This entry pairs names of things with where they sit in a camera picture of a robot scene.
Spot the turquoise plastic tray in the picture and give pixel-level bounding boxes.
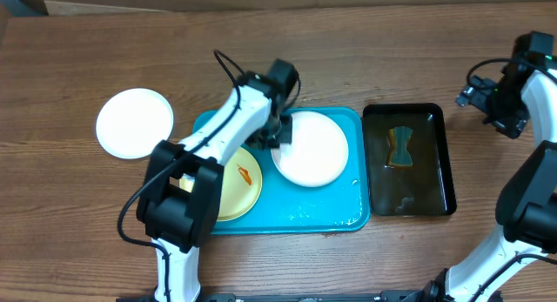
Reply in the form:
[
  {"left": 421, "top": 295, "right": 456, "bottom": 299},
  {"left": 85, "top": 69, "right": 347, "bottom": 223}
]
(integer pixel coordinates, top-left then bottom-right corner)
[{"left": 212, "top": 106, "right": 371, "bottom": 235}]

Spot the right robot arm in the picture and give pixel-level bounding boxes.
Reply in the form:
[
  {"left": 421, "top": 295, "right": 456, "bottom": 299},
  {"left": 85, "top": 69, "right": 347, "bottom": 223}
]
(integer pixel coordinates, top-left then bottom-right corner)
[{"left": 406, "top": 31, "right": 556, "bottom": 302}]

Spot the green and yellow sponge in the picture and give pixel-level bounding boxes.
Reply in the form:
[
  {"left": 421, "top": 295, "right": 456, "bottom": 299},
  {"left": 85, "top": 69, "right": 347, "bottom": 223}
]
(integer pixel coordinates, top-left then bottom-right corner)
[{"left": 387, "top": 126, "right": 413, "bottom": 169}]

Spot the black water tray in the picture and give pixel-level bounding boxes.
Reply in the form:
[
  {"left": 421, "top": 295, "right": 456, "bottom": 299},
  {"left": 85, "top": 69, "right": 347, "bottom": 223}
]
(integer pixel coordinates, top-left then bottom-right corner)
[{"left": 362, "top": 103, "right": 457, "bottom": 217}]

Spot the white plate with ketchup streak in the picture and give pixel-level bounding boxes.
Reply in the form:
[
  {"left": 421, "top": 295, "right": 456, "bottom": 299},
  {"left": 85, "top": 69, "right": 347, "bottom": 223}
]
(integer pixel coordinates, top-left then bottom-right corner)
[{"left": 271, "top": 111, "right": 349, "bottom": 187}]

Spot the white plate with small stains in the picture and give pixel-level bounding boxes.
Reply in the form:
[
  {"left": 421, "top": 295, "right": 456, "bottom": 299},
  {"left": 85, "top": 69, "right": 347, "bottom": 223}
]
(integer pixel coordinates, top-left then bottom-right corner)
[{"left": 96, "top": 88, "right": 174, "bottom": 159}]

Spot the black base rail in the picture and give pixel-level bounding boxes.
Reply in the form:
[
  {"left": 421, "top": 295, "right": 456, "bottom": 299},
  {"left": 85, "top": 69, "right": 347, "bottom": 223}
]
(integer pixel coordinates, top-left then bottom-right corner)
[{"left": 116, "top": 288, "right": 436, "bottom": 302}]

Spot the yellow-green plate with ketchup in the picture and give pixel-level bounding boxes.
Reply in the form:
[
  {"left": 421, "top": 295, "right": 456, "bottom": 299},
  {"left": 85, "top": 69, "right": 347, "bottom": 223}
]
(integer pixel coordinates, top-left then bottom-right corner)
[{"left": 178, "top": 145, "right": 264, "bottom": 223}]

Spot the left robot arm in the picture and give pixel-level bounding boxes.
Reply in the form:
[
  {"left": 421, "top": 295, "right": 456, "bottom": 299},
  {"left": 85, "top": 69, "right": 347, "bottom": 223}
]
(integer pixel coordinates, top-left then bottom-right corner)
[{"left": 117, "top": 59, "right": 301, "bottom": 301}]

